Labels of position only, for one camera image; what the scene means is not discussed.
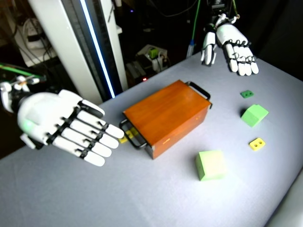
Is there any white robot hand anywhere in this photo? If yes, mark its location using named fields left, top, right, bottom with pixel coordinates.
left=200, top=23, right=259, bottom=77
left=17, top=88, right=125, bottom=167

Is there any wooden box with black handles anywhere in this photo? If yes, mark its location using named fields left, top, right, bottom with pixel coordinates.
left=119, top=79, right=213, bottom=161

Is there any dark green two-hole block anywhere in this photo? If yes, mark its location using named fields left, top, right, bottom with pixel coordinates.
left=240, top=89, right=255, bottom=99

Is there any white column with blue light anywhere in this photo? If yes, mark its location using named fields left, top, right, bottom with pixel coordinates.
left=27, top=0, right=128, bottom=105

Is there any white power adapter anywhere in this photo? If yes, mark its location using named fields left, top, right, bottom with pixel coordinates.
left=22, top=18, right=47, bottom=50

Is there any white power strip green plug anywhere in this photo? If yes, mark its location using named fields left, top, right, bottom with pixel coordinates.
left=136, top=44, right=169, bottom=73

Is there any green house-shaped block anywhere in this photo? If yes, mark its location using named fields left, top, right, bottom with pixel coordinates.
left=241, top=104, right=270, bottom=128

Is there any yellow two-hole block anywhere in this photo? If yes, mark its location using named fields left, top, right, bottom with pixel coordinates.
left=118, top=129, right=139, bottom=144
left=249, top=137, right=266, bottom=152

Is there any grey table cloth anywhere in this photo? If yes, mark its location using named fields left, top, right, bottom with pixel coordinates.
left=0, top=51, right=303, bottom=227

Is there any green cube block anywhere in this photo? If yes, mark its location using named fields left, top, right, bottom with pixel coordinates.
left=195, top=149, right=228, bottom=182

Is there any green cable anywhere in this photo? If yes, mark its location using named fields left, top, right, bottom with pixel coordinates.
left=186, top=0, right=202, bottom=59

